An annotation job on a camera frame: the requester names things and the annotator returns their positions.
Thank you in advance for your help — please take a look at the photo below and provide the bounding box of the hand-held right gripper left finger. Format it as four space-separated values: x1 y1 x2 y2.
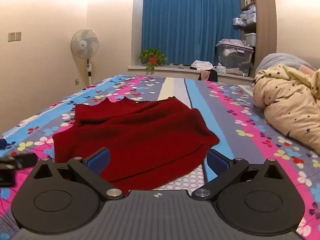
33 147 125 202

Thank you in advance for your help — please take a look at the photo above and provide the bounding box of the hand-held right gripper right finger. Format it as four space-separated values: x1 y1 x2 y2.
191 149 285 202

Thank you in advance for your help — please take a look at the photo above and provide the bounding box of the red knitted sweater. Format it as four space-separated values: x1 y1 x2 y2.
52 96 220 190

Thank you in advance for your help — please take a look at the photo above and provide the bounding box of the floral striped blanket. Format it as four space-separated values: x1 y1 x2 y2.
0 74 320 240

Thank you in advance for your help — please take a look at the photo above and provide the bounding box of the yellow star-print quilt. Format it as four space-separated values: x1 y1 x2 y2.
252 64 320 155

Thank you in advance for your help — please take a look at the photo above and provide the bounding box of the windowsill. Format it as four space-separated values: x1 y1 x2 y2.
128 64 254 81

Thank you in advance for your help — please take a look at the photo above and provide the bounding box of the clear plastic storage box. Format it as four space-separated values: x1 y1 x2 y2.
215 39 254 77

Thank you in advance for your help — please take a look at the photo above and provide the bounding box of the potted green plant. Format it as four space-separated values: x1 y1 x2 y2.
139 48 168 70

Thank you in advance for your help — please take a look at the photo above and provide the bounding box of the white standing fan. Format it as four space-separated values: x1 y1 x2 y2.
70 28 100 84

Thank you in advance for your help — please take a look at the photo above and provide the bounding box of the grey pillow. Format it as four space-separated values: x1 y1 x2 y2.
255 53 317 78

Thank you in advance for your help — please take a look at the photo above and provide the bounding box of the white plastic basket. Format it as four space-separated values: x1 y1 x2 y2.
244 33 257 47

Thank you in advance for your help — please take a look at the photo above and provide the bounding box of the blue curtain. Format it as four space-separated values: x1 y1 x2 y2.
142 0 242 67

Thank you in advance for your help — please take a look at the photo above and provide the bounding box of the stack of white packs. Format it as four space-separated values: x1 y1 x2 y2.
232 4 257 27

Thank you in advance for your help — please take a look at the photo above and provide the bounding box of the wooden shelf unit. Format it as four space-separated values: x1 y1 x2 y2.
239 0 277 77

